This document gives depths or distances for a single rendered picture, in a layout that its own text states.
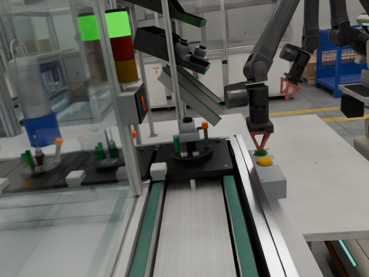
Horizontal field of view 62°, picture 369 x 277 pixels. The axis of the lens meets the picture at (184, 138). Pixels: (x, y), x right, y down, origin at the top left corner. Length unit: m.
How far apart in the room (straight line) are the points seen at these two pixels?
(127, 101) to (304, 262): 0.52
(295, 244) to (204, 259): 0.23
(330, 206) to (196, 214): 0.37
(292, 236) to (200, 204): 0.24
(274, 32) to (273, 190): 0.44
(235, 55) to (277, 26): 4.05
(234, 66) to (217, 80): 0.35
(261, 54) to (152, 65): 4.21
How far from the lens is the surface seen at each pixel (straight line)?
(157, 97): 5.15
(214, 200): 0.85
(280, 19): 0.97
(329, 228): 0.87
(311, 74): 6.14
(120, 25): 0.72
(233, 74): 5.04
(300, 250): 0.79
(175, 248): 0.72
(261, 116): 0.93
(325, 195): 0.99
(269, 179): 0.85
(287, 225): 0.86
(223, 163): 0.92
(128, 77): 0.72
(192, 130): 0.94
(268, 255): 0.62
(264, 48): 0.93
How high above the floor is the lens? 1.38
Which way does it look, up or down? 21 degrees down
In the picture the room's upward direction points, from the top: 7 degrees counter-clockwise
